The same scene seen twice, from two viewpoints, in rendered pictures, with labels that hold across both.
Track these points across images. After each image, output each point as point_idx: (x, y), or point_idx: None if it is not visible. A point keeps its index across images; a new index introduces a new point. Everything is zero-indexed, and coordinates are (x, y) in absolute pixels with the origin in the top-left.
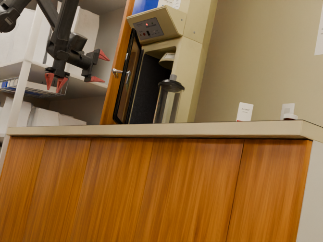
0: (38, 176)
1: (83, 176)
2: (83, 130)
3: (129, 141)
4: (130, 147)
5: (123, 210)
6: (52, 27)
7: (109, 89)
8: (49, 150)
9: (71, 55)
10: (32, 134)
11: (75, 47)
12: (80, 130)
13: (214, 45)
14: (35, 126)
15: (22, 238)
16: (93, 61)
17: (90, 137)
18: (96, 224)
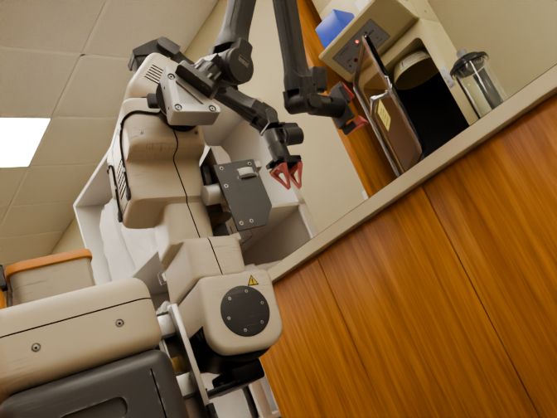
0: (344, 309)
1: (448, 240)
2: (403, 182)
3: (519, 125)
4: (531, 128)
5: None
6: (242, 112)
7: (352, 151)
8: (338, 264)
9: (322, 99)
10: (291, 267)
11: (320, 85)
12: (394, 190)
13: None
14: (289, 255)
15: (380, 403)
16: (345, 98)
17: (413, 189)
18: (551, 274)
